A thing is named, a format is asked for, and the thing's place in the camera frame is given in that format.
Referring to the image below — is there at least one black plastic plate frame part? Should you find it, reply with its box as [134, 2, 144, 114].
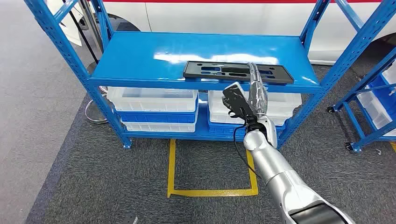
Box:
[183, 61, 295, 84]

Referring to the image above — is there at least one blue metal shelf rack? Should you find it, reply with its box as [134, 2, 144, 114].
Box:
[24, 0, 396, 150]

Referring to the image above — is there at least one blue plastic bin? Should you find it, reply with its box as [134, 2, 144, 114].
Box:
[115, 105, 198, 124]
[208, 120, 287, 136]
[368, 74, 396, 113]

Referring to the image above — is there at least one translucent white plastic bin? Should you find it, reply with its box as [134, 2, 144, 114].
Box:
[382, 60, 396, 84]
[210, 110, 293, 126]
[121, 119, 198, 133]
[356, 91, 396, 131]
[208, 90, 303, 119]
[106, 87, 198, 112]

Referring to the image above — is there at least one white car red stripe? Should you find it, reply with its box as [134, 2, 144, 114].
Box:
[46, 0, 396, 65]

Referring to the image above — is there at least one blue wheeled metal rack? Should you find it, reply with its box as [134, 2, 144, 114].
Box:
[327, 46, 396, 153]

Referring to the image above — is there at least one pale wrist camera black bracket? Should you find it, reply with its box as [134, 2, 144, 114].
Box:
[221, 81, 257, 120]

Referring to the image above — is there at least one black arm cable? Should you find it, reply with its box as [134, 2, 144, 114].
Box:
[232, 121, 262, 180]

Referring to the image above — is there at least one chrome stanchion post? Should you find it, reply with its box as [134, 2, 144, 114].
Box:
[78, 0, 109, 124]

